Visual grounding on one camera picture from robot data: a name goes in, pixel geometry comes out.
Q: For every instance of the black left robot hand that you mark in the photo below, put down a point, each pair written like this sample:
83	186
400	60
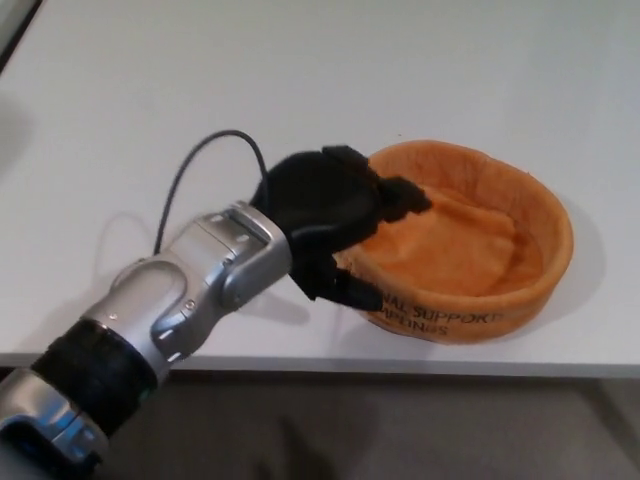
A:
320	200

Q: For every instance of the orange plush dumpling basket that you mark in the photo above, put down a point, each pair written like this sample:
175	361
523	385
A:
475	260

